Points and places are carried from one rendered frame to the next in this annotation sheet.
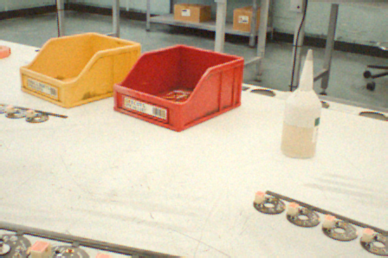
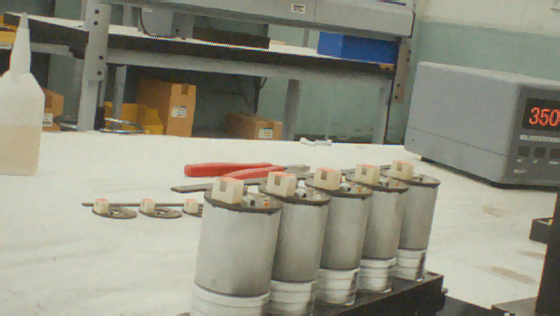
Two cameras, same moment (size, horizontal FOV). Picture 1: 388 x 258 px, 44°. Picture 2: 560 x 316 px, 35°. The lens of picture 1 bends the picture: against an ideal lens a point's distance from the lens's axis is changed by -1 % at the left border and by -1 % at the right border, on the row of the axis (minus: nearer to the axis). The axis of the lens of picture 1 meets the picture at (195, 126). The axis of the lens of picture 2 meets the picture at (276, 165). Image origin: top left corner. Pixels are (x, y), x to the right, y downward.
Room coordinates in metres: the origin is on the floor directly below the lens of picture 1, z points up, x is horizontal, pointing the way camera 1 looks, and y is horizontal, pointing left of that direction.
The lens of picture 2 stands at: (0.07, 0.36, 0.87)
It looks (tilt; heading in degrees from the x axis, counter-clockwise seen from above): 9 degrees down; 291
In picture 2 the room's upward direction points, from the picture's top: 8 degrees clockwise
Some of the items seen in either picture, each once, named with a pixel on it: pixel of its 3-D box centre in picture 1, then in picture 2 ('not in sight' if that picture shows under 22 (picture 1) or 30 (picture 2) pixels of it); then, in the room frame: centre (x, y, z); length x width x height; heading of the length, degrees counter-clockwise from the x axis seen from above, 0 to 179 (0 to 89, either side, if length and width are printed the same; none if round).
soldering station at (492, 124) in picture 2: not in sight; (503, 126); (0.19, -0.50, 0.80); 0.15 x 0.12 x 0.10; 138
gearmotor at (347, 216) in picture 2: not in sight; (328, 251); (0.17, 0.05, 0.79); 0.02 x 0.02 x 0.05
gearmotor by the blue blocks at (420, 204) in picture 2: not in sight; (400, 233); (0.15, 0.00, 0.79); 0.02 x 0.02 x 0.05
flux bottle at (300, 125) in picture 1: (303, 102); (17, 92); (0.43, -0.10, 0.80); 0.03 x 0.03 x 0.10
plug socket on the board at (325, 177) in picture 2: (42, 253); (328, 178); (0.17, 0.06, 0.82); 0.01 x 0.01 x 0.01; 76
